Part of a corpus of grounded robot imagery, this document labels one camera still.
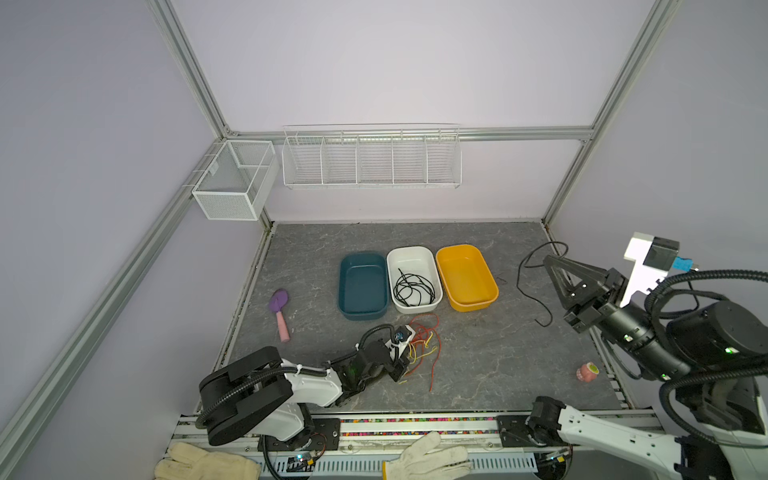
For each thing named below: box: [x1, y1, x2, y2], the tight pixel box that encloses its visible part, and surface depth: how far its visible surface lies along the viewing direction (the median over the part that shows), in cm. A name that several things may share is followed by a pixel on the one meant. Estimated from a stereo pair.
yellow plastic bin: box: [436, 244, 499, 313], surface depth 104 cm
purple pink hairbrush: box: [269, 289, 290, 343], surface depth 96 cm
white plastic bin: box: [386, 246, 443, 314], surface depth 104 cm
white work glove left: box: [154, 442, 262, 480], surface depth 71 cm
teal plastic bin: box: [338, 252, 389, 320], surface depth 103 cm
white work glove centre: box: [382, 432, 472, 480], surface depth 71 cm
